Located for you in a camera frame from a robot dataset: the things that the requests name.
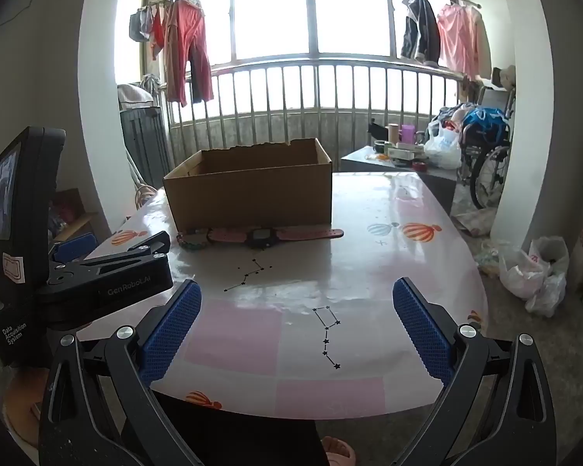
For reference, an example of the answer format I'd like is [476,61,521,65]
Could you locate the blue bag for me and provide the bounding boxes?
[461,107,511,145]

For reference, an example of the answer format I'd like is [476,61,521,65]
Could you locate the salmon hanging garment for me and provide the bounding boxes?
[162,0,190,108]

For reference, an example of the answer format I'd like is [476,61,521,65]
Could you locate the red hanging trousers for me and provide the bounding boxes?
[177,0,215,104]

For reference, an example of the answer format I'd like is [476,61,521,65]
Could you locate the pink slipper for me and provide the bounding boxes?
[321,436,358,466]

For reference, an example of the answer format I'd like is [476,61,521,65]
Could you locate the large cardboard box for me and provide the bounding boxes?
[162,138,333,232]

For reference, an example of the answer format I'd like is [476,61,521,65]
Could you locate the black and pink wristwatch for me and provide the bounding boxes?
[208,226,345,252]

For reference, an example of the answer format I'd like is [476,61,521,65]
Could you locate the white blue-print plastic bag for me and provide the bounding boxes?
[424,120,462,170]

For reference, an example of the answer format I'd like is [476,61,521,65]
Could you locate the small white plastic bag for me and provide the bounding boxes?
[525,274,567,318]

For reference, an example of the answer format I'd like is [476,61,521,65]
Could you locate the multicolour beaded bracelet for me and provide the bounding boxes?
[176,231,209,252]

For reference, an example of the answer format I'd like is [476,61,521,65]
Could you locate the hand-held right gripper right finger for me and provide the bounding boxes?
[391,276,557,466]

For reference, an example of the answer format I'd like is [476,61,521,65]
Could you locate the striped rag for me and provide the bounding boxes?
[141,74,164,103]

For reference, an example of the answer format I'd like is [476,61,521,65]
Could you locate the white bedding bundle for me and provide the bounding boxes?
[117,83,156,108]

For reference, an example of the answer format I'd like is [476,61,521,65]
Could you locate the dark grey ribbed cabinet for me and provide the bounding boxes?
[119,104,171,190]

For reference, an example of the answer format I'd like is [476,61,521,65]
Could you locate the low grey table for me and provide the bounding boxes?
[340,146,457,214]

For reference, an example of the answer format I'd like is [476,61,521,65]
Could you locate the crumpled beige bag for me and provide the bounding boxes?
[453,208,497,238]

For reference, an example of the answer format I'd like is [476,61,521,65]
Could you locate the black white hanging jacket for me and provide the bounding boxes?
[401,0,440,65]

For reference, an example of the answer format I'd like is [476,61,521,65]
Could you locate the red white hanging cloth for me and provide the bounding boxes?
[148,7,167,61]

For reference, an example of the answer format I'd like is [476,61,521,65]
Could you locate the small cardboard carton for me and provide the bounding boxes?
[53,188,100,243]

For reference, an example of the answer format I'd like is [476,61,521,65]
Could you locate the pink hanging shirt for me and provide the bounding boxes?
[437,2,484,81]

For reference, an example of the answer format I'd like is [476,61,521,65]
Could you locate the large balcony window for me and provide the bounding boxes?
[117,0,462,66]

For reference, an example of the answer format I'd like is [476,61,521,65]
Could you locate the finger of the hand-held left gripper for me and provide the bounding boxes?
[50,232,99,265]
[47,230,172,286]

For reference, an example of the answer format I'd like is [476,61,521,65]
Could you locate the grey hanging cloth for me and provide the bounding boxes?
[129,7,152,43]

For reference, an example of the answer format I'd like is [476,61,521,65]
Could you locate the wheelchair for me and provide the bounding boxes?
[459,85,516,210]

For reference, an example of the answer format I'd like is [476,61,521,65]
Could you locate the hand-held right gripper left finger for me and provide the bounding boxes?
[39,279,209,466]

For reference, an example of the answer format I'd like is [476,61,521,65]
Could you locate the white flat box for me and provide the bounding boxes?
[388,143,426,161]

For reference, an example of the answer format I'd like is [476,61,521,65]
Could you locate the white bag red print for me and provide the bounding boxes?
[498,236,570,300]

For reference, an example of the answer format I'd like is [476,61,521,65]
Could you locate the pile of clothes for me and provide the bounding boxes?
[430,103,477,129]

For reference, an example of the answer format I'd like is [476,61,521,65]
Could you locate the metal balcony railing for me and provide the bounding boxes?
[165,58,467,149]

